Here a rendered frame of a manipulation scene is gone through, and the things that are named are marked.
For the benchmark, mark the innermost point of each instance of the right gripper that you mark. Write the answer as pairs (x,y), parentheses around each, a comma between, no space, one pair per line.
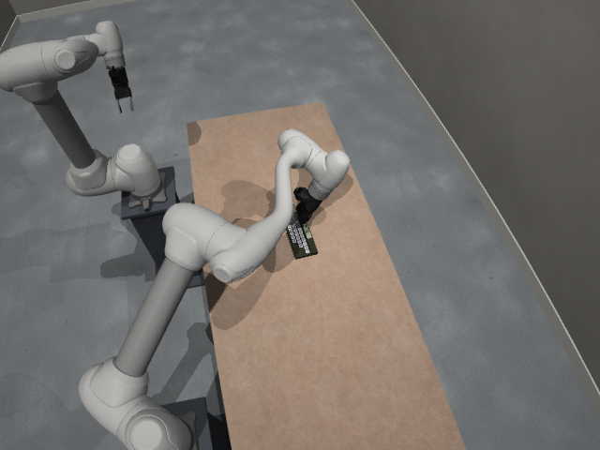
(310,199)

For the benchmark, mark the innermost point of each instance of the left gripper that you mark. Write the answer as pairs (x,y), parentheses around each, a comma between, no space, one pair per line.
(118,75)

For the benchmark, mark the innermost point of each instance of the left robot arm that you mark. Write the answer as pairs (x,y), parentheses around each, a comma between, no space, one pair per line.
(33,71)

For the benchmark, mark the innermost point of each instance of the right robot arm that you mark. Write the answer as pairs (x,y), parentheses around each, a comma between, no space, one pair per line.
(114,391)

